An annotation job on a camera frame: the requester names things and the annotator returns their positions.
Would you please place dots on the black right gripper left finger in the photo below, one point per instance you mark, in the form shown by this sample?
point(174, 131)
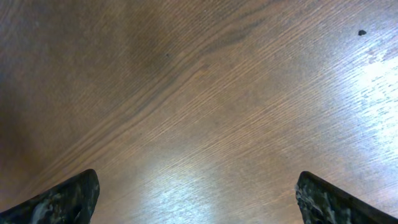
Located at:
point(70, 202)

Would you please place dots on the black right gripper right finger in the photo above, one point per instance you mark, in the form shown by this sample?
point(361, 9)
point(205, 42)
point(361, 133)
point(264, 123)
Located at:
point(321, 202)

